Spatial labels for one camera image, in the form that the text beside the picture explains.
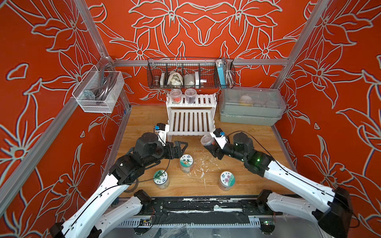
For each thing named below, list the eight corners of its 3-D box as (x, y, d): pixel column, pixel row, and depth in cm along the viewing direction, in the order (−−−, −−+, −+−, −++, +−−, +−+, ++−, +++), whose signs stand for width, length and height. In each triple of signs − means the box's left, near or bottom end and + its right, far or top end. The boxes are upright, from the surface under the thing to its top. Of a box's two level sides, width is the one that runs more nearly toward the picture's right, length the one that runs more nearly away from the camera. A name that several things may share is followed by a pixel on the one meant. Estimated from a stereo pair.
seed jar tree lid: (155, 189, 81) (152, 185, 74) (157, 175, 86) (154, 169, 79) (169, 189, 81) (167, 185, 74) (170, 175, 86) (168, 169, 79)
